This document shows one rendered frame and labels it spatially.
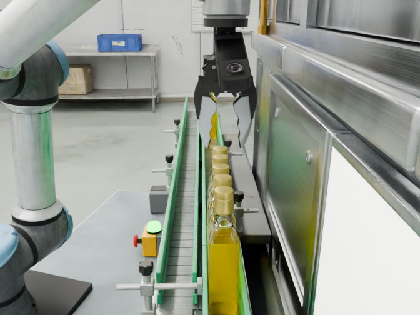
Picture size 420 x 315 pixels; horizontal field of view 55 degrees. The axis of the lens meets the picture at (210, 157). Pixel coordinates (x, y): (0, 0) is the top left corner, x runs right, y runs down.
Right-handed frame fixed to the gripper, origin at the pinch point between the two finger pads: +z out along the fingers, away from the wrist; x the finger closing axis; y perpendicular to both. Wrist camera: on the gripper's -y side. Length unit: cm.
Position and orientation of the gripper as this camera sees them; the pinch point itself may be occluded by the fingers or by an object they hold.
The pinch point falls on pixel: (224, 142)
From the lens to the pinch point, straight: 69.0
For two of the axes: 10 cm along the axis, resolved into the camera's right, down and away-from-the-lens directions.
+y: -0.4, -3.5, 9.4
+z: 0.0, 9.4, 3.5
